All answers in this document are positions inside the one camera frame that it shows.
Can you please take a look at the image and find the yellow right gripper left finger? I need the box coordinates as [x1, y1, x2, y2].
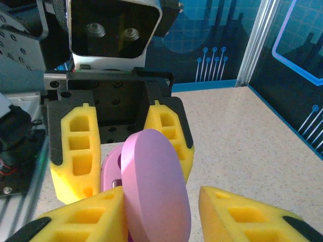
[5, 187, 130, 242]

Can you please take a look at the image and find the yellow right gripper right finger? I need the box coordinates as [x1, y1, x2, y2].
[198, 186, 323, 242]

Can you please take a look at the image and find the purple earbud charging case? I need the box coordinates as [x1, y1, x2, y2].
[100, 128, 192, 242]

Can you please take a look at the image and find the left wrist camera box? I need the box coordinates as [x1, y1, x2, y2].
[66, 0, 162, 72]

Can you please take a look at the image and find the aluminium frame post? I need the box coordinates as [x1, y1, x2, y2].
[237, 0, 281, 88]

